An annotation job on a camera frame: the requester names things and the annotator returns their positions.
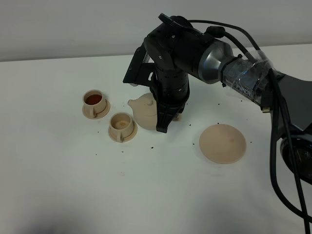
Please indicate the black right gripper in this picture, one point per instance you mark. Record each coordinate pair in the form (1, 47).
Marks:
(170, 89)

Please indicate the beige ceramic teapot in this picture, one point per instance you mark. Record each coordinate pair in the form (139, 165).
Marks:
(145, 111)

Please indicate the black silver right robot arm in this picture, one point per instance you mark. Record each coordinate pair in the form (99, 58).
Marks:
(179, 50)

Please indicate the large beige teapot saucer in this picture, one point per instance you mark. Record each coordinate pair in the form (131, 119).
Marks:
(222, 143)

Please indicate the near beige cup saucer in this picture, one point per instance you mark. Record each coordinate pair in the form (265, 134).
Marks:
(131, 136)

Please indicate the beige cup saucer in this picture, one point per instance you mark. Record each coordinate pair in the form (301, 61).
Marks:
(131, 136)
(96, 111)

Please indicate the near beige teacup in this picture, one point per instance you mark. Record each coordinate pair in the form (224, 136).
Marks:
(120, 127)

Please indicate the beige teacup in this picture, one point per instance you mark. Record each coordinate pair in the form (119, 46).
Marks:
(93, 97)
(120, 127)

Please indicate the far beige cup saucer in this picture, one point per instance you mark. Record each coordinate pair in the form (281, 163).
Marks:
(96, 111)

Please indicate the far beige teacup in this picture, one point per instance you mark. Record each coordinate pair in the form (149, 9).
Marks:
(93, 97)

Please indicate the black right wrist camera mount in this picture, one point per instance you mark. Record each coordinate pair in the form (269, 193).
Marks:
(140, 69)

